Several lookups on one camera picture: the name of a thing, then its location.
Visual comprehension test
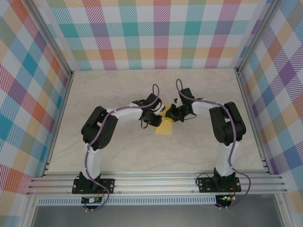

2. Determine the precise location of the yellow cloth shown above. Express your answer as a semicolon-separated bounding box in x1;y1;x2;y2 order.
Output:
153;103;173;135

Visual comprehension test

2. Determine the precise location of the grey metal panel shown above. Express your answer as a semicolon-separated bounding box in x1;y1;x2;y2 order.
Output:
30;205;285;227

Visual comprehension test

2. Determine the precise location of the aluminium mounting rail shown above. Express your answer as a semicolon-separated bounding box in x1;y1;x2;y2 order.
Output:
26;171;288;196

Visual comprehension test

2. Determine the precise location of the aluminium side rail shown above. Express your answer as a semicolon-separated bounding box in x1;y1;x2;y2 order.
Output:
41;72;74;177
234;68;271;175

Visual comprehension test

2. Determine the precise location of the black cable loop at base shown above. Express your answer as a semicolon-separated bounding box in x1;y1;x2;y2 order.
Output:
195;174;215;187

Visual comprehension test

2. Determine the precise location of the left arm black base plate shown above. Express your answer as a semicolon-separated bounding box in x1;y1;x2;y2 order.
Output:
71;177;116;194

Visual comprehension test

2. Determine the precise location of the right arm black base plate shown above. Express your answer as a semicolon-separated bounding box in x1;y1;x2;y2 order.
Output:
197;177;241;193

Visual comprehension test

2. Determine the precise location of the slotted grey cable tray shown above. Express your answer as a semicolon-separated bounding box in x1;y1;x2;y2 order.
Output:
37;198;217;206

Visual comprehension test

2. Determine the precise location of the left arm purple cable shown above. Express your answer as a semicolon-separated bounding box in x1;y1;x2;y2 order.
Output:
84;83;161;211

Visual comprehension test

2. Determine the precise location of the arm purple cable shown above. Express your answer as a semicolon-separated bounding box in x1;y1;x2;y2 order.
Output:
84;83;161;211
175;79;251;210

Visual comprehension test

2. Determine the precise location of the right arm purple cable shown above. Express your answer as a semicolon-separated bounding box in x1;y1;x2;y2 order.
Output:
175;79;251;210

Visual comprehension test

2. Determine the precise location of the aluminium frame post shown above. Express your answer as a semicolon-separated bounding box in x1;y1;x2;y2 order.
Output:
233;0;282;75
25;0;75;78

